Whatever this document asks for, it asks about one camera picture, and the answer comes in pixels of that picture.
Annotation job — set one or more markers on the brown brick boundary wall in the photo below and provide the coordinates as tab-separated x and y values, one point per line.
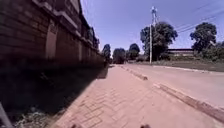
26	33

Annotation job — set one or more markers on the red brick path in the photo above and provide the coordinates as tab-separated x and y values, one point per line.
126	100

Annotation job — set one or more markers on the utility pole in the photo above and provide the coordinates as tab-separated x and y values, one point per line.
150	46

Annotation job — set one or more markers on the green bushes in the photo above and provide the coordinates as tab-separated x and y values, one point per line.
215	51

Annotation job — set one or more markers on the lattice tower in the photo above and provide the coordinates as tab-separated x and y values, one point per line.
154	15

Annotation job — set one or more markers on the large dark green tree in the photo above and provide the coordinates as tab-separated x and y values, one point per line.
161	36
203	35

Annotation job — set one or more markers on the low red-roofed building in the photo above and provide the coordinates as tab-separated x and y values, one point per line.
181	51

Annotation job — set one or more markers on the building behind wall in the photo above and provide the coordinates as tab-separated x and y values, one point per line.
66	10

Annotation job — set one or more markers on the grass verge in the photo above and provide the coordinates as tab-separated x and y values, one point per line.
200	65

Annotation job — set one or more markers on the row of distant trees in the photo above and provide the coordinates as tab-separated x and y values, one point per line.
119	55

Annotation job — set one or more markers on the reddish dusty road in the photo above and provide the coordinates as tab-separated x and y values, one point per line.
186	83

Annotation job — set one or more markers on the concrete kerb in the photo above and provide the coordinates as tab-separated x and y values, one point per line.
196	104

